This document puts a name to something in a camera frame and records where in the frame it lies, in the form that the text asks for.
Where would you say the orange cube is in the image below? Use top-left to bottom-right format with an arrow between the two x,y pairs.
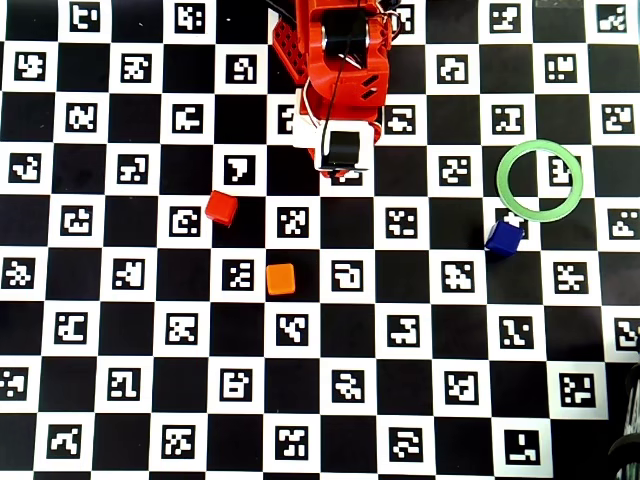
265,262 -> 297,296

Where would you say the red cube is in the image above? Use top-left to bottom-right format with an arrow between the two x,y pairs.
204,189 -> 239,229

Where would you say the blue cube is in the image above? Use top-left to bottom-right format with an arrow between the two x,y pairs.
483,220 -> 525,257

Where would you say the red perforated robot base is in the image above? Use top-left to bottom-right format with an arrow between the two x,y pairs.
272,19 -> 307,84

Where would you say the checkerboard marker mat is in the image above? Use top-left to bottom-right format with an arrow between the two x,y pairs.
0,0 -> 640,480

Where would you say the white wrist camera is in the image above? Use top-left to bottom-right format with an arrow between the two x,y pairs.
292,115 -> 375,174

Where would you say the green ring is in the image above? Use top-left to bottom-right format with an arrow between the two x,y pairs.
496,139 -> 585,223

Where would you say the black camera stand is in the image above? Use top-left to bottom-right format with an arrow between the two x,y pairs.
607,362 -> 640,480

